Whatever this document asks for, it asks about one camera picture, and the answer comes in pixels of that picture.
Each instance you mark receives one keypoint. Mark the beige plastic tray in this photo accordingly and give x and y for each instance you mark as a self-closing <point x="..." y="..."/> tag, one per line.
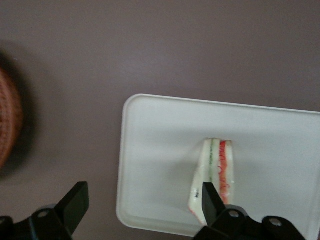
<point x="162" y="150"/>

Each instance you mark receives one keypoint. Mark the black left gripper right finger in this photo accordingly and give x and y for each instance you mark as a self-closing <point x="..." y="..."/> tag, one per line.
<point x="212" y="207"/>

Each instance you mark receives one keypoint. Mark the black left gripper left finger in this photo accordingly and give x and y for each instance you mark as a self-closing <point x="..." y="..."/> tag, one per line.
<point x="72" y="205"/>

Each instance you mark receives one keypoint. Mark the brown round wicker basket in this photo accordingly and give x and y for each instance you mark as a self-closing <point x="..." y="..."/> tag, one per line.
<point x="10" y="120"/>

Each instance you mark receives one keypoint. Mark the triangle sandwich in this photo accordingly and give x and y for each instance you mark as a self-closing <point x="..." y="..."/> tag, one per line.
<point x="225" y="162"/>

